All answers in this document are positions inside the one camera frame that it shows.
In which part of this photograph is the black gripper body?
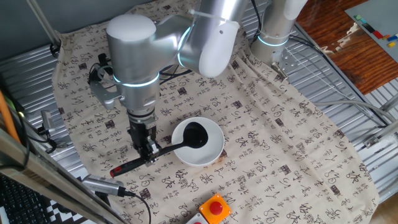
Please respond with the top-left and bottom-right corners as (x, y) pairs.
(127, 119), (157, 155)

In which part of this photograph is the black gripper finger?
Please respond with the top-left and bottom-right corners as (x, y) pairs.
(144, 138), (162, 167)
(136, 146), (149, 163)

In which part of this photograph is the black ladle with red ring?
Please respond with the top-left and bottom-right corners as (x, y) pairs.
(109, 121), (209, 179)

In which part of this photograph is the white ceramic bowl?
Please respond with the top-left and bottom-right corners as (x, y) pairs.
(170, 116), (225, 167)

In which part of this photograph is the grey box red mushroom button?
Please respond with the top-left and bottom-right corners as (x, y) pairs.
(185, 213), (210, 224)

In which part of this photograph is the orange emergency stop box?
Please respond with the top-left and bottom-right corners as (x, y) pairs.
(198, 192), (233, 224)

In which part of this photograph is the white sheet with black marker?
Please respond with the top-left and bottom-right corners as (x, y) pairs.
(45, 167), (94, 224)

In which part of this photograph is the black pole clamp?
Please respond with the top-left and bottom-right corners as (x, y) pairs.
(49, 42), (62, 59)

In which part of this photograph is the beige calligraphy print tablecloth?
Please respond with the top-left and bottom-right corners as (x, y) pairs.
(51, 0), (380, 224)

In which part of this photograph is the black keyboard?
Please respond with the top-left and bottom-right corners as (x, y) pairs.
(0, 174), (52, 224)

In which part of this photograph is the orange rod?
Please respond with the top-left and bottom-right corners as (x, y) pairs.
(0, 90), (21, 144)

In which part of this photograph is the grey metal pole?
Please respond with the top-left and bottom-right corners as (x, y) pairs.
(26, 0), (62, 47)

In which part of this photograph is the black block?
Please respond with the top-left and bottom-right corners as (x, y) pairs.
(361, 22), (376, 34)

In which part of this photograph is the grey board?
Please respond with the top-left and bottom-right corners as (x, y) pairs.
(344, 0), (398, 63)

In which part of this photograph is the black usb cable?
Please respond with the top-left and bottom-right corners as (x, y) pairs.
(124, 191), (152, 224)

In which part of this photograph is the grey ridged camera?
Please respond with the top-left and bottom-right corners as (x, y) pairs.
(81, 174), (127, 197)

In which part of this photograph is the silver camera bracket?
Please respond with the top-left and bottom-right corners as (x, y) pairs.
(89, 79), (125, 110)

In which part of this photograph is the dark camera stand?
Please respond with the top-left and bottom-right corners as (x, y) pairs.
(93, 191), (113, 208)

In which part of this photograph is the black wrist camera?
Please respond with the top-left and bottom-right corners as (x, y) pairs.
(88, 63), (106, 85)

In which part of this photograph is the steel pot with black handles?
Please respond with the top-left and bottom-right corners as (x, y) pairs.
(98, 52), (109, 71)

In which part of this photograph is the white camera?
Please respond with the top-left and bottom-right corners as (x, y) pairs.
(41, 110), (56, 133)

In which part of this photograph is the black silver camera mount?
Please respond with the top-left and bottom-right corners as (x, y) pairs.
(36, 126), (68, 154)

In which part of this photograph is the aluminium frame bar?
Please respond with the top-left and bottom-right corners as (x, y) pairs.
(0, 124), (128, 224)

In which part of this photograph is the thin black cable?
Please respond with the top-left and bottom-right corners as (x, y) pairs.
(0, 116), (31, 171)

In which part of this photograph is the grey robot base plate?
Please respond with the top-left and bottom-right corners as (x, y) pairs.
(269, 46), (300, 78)

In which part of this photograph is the silver profile rail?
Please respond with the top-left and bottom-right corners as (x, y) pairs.
(378, 93), (398, 113)
(363, 119), (398, 149)

